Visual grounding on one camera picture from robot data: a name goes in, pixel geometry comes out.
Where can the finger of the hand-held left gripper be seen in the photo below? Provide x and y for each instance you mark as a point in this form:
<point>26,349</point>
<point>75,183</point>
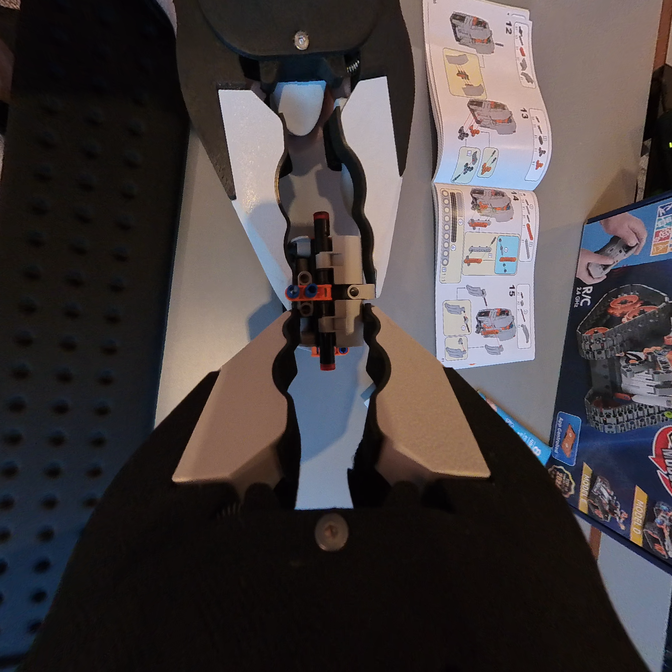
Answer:
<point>252,157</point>
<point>378,157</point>

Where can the blue manual booklet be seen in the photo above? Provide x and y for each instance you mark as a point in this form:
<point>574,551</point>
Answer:
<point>519,435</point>

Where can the black charger box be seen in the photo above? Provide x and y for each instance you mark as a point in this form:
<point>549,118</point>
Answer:
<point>661,131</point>

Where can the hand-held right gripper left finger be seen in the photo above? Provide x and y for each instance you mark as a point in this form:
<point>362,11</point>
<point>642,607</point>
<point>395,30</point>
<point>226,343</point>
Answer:
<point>231,420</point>

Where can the white instruction booklet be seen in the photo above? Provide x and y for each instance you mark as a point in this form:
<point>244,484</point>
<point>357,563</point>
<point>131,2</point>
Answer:
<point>483,262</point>

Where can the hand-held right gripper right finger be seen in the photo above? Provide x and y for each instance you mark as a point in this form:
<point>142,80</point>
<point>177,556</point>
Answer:
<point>425,420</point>

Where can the grey desk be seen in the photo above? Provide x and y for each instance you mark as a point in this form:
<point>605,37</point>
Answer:
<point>407,315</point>

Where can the grey building block model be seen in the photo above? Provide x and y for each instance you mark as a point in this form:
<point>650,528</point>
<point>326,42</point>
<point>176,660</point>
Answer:
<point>344,262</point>

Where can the blue toy robot kit box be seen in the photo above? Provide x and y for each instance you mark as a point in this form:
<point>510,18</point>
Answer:
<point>619,367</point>

